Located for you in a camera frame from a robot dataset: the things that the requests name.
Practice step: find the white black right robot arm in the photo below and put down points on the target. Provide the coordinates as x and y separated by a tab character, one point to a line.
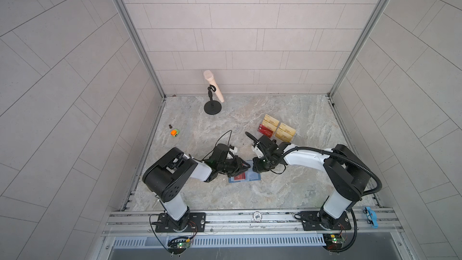
347	178

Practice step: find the blue clip on rail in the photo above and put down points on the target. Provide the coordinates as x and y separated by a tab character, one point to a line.
371	217

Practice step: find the aluminium mounting rail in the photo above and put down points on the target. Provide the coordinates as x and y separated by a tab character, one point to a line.
247	221

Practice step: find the green circuit board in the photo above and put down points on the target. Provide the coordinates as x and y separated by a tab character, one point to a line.
178	245
333	241

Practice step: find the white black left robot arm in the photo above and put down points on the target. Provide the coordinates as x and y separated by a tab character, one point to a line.
167	176

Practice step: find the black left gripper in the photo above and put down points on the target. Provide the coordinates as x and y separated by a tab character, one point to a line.
236	167

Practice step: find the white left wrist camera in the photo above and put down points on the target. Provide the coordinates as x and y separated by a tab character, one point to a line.
233	150

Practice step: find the cream microphone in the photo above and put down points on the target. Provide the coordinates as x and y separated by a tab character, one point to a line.
209	76

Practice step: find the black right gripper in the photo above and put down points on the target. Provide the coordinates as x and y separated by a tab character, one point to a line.
257	168

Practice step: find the red vip card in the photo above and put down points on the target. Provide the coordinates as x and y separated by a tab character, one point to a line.
238	178
265	131

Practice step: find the black microphone stand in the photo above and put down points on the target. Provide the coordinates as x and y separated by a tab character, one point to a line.
212	107

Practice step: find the green orange toy truck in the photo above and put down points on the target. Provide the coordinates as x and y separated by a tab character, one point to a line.
175	132

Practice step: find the right green circuit board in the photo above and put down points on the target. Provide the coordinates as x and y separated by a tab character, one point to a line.
333	241

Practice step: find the left green circuit board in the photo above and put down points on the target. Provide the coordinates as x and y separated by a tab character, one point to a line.
178	245

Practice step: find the clear acrylic card tray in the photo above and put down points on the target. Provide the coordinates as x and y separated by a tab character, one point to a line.
271	127

